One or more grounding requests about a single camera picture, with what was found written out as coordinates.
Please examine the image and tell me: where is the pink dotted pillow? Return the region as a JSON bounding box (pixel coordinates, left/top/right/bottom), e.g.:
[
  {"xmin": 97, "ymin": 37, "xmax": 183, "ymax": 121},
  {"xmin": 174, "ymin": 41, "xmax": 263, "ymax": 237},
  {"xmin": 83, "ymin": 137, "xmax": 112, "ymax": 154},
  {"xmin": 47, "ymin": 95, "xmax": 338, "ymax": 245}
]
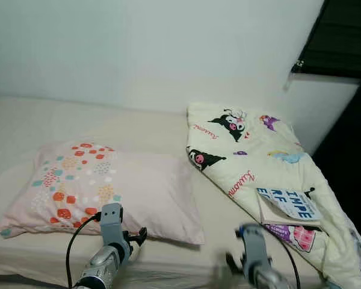
[{"xmin": 0, "ymin": 141, "xmax": 205, "ymax": 246}]

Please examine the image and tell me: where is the white paperback book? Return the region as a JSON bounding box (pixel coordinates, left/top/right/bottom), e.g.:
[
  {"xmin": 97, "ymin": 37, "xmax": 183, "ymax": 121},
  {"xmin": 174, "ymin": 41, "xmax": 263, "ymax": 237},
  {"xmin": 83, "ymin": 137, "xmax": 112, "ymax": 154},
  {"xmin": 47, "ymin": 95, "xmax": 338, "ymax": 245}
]
[{"xmin": 255, "ymin": 187, "xmax": 323, "ymax": 228}]

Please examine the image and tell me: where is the cream cartoon print blanket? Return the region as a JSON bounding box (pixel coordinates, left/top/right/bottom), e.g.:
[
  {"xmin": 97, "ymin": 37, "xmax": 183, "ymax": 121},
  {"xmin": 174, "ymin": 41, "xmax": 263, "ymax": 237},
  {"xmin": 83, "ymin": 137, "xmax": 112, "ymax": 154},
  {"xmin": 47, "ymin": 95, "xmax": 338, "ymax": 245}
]
[{"xmin": 186, "ymin": 101, "xmax": 361, "ymax": 289}]

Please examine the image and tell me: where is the cream bed mattress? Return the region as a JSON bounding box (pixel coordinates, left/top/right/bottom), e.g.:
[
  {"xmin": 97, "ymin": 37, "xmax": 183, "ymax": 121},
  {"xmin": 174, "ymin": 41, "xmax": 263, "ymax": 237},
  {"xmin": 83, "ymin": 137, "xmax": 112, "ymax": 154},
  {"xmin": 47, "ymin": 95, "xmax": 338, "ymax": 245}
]
[{"xmin": 0, "ymin": 95, "xmax": 361, "ymax": 289}]

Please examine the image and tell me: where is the dark window with blinds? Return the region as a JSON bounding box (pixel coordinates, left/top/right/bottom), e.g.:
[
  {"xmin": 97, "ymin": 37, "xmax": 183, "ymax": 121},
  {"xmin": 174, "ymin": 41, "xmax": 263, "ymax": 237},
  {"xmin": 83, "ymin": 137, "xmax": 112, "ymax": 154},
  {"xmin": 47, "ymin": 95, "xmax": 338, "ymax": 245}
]
[{"xmin": 297, "ymin": 0, "xmax": 361, "ymax": 83}]

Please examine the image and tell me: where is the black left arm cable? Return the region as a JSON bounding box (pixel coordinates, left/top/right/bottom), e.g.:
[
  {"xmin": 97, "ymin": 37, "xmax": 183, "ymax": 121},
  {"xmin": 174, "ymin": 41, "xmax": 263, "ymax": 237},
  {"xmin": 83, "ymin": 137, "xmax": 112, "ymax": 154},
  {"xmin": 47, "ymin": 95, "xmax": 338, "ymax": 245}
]
[{"xmin": 66, "ymin": 212, "xmax": 103, "ymax": 289}]

